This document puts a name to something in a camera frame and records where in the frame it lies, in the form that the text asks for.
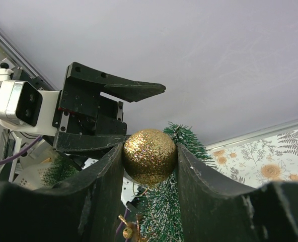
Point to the brown ribbon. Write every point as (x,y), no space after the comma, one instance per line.
(130,230)

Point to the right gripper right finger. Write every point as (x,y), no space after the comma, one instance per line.
(216,208)

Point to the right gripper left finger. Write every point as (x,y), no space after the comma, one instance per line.
(83,207)

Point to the floral patterned table mat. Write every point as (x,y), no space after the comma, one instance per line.
(256,163)

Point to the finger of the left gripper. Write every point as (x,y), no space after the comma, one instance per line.
(73,143)
(86,79)

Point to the small frosted christmas tree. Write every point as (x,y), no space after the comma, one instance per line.
(160,217)

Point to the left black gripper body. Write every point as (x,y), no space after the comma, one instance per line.
(90,116)

